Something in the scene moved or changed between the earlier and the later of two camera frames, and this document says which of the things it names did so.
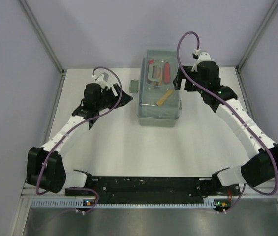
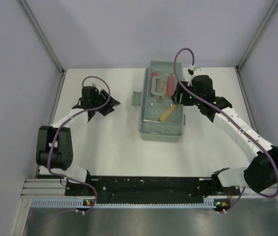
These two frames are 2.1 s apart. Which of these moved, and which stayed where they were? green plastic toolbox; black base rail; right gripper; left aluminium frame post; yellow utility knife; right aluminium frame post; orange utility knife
Moved: orange utility knife; green plastic toolbox; yellow utility knife; right gripper
Stayed: right aluminium frame post; left aluminium frame post; black base rail
